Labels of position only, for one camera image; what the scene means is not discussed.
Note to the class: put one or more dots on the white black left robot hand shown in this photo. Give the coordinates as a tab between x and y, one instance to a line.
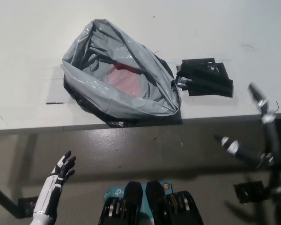
52	185

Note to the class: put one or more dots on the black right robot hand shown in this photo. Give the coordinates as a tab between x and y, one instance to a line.
272	140

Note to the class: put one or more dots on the black table leg bar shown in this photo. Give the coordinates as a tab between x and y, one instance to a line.
2	194

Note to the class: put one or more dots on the grey plastic bag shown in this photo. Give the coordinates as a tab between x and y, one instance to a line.
131	107

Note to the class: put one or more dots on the black square pad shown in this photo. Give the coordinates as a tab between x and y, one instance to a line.
216	91

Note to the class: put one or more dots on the red pink item in bag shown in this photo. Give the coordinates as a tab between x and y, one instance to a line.
126	80

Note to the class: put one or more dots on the thin black tape strip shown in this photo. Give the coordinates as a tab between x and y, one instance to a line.
55	102

